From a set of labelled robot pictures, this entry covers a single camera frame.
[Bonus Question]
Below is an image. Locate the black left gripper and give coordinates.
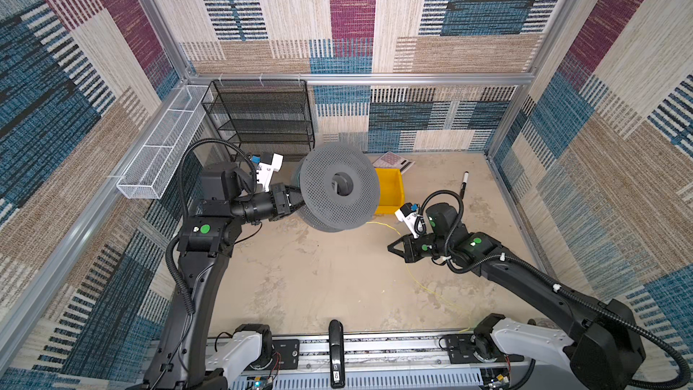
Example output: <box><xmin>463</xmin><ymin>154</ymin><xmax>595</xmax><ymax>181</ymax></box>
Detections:
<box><xmin>228</xmin><ymin>186</ymin><xmax>312</xmax><ymax>229</ymax></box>

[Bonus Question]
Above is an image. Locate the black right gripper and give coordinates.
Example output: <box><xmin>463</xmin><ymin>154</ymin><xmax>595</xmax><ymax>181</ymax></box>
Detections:
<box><xmin>387</xmin><ymin>231</ymin><xmax>451</xmax><ymax>263</ymax></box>

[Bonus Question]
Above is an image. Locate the grey perforated cable spool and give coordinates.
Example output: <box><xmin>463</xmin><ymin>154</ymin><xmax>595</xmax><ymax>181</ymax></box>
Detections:
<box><xmin>292</xmin><ymin>142</ymin><xmax>380</xmax><ymax>233</ymax></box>

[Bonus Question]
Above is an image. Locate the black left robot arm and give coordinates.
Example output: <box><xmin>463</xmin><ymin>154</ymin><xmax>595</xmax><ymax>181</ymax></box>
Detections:
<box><xmin>138</xmin><ymin>138</ymin><xmax>304</xmax><ymax>389</ymax></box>

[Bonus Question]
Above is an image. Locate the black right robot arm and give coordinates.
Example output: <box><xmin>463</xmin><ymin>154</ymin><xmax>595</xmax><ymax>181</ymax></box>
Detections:
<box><xmin>388</xmin><ymin>200</ymin><xmax>691</xmax><ymax>389</ymax></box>

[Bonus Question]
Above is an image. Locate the yellow plastic bin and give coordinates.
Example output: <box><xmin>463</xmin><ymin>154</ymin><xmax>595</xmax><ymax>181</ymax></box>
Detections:
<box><xmin>375</xmin><ymin>168</ymin><xmax>405</xmax><ymax>215</ymax></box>

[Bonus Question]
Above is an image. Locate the black white marker pen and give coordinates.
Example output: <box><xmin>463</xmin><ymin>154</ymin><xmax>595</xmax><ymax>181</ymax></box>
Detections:
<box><xmin>459</xmin><ymin>171</ymin><xmax>469</xmax><ymax>200</ymax></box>

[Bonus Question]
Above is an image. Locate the black mesh shelf rack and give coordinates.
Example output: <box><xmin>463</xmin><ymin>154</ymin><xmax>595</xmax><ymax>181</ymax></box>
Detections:
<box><xmin>202</xmin><ymin>79</ymin><xmax>315</xmax><ymax>162</ymax></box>

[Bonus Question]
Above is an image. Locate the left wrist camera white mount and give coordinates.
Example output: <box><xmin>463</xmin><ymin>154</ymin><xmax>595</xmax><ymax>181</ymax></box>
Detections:
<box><xmin>251</xmin><ymin>153</ymin><xmax>283</xmax><ymax>191</ymax></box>

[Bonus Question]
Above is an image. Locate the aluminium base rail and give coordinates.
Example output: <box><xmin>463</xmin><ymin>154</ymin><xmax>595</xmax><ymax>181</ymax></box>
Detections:
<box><xmin>205</xmin><ymin>328</ymin><xmax>591</xmax><ymax>390</ymax></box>

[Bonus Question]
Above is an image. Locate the white wire mesh basket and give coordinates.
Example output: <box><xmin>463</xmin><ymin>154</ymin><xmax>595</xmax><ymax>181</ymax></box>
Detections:
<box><xmin>117</xmin><ymin>85</ymin><xmax>208</xmax><ymax>200</ymax></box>

